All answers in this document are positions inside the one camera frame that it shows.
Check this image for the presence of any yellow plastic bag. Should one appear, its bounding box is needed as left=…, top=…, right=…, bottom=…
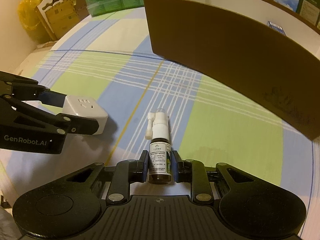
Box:
left=17, top=0, right=50, bottom=44

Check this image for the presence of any blue medicine box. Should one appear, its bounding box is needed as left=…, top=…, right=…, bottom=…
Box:
left=267, top=21, right=286, bottom=36

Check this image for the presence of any white power plug adapter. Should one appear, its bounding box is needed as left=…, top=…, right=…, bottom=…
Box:
left=62, top=95, right=108, bottom=135

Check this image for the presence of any brown spray bottle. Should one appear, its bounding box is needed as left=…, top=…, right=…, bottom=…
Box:
left=145, top=108, right=171, bottom=185

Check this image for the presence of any yellow cardboard box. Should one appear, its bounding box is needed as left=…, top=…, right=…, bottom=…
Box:
left=35, top=0, right=89, bottom=41

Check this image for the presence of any checkered tablecloth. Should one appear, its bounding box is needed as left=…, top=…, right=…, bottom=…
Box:
left=1, top=8, right=319, bottom=239

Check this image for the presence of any brown cardboard storage box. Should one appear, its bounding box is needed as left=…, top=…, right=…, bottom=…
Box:
left=144, top=0, right=319, bottom=140

